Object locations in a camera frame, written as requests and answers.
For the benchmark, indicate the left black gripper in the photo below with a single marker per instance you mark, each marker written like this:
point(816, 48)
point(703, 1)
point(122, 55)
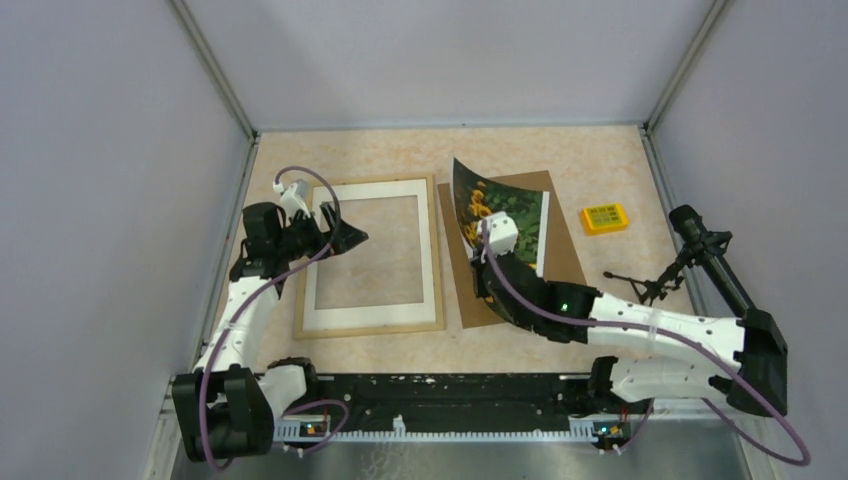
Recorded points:
point(344, 235)

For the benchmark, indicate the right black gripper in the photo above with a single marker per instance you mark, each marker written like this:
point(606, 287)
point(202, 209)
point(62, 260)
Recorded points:
point(480, 290)

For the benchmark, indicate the white matted sunflower photo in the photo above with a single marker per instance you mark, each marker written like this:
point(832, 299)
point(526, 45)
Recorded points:
point(371, 314)

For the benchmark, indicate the light wooden picture frame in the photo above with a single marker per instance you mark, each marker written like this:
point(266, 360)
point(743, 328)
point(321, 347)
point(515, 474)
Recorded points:
point(437, 265)

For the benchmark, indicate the sunflower photo print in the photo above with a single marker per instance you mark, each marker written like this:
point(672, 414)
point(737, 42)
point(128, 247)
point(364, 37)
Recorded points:
point(475, 197)

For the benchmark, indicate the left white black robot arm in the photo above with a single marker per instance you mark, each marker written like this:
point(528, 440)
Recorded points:
point(226, 411)

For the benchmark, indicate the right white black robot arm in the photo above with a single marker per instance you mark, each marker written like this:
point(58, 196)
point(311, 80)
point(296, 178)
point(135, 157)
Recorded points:
point(743, 360)

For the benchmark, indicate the yellow calculator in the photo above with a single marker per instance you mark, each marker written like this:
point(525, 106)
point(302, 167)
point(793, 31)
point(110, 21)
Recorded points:
point(603, 219)

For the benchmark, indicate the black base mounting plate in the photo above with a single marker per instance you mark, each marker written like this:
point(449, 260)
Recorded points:
point(461, 403)

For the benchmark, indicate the black microphone tripod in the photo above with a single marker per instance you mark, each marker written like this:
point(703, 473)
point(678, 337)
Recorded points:
point(648, 291)

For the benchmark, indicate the black microphone orange tip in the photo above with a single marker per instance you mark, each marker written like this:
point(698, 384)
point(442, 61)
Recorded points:
point(707, 249)

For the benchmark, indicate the brown frame backing board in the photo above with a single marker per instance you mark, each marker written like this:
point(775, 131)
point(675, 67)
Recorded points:
point(561, 262)

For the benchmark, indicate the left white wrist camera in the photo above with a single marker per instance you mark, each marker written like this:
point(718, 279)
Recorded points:
point(292, 198)

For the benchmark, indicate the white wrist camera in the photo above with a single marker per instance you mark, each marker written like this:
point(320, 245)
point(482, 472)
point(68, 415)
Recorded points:
point(292, 198)
point(502, 233)

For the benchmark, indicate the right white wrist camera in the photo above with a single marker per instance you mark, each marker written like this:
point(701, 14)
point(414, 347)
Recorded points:
point(502, 233)

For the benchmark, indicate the white toothed cable rail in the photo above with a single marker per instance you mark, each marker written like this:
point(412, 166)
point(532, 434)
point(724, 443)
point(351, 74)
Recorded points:
point(292, 430)

